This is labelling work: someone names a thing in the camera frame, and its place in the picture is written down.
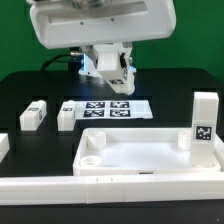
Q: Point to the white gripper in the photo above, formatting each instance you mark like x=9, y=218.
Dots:
x=74, y=23

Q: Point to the white desk tabletop tray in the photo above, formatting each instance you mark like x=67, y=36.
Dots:
x=133, y=151

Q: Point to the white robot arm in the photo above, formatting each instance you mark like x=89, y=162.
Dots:
x=85, y=23

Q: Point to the fiducial marker sheet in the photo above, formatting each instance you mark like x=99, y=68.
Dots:
x=124, y=109

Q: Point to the white left fence piece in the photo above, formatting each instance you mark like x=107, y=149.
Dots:
x=4, y=145

